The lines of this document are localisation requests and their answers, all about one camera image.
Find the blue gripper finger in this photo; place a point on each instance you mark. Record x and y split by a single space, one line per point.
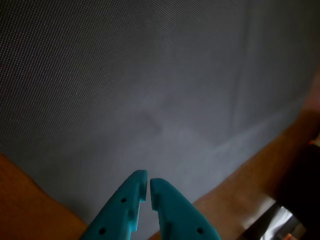
175 215
120 210

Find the grey mat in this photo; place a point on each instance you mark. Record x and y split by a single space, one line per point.
150 87

